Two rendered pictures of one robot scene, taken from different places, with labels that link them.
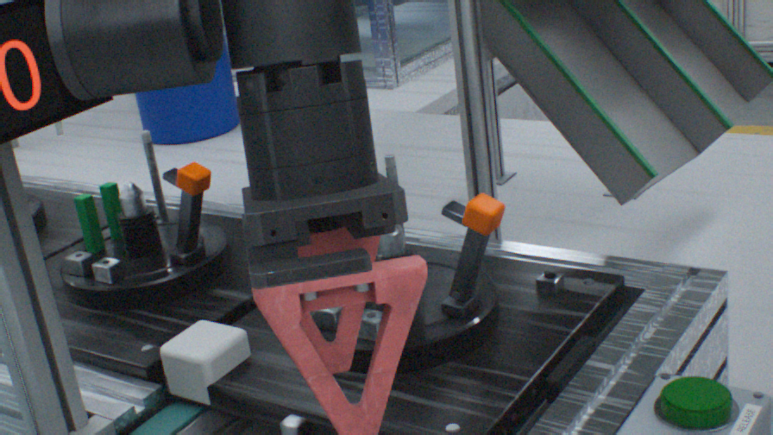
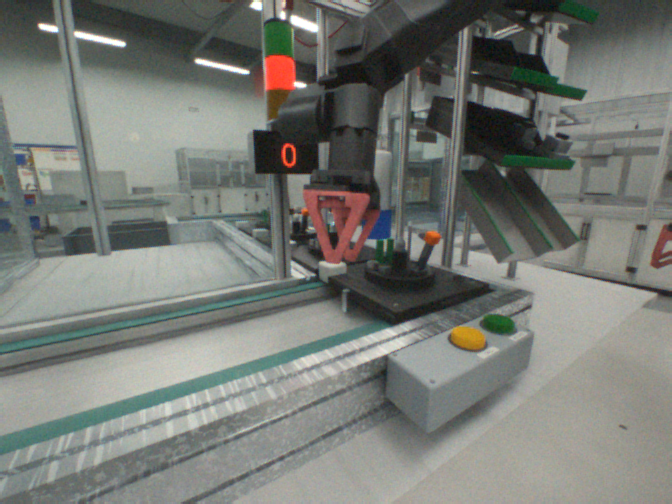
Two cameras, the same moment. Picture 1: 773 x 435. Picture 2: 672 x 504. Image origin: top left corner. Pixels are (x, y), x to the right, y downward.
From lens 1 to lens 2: 20 cm
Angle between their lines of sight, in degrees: 22
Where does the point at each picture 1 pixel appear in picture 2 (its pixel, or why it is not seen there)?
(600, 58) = (504, 216)
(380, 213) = (358, 177)
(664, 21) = (536, 214)
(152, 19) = (307, 110)
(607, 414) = (459, 319)
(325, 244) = not seen: hidden behind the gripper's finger
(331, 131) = (354, 152)
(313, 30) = (356, 115)
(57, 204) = not seen: hidden behind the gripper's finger
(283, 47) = (344, 120)
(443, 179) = not seen: hidden behind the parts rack
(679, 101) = (532, 236)
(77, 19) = (286, 110)
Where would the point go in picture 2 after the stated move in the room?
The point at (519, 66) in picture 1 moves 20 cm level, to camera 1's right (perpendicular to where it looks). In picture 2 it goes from (470, 208) to (571, 212)
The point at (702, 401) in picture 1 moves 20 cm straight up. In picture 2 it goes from (500, 322) to (522, 170)
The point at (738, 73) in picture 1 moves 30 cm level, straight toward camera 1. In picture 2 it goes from (563, 237) to (545, 260)
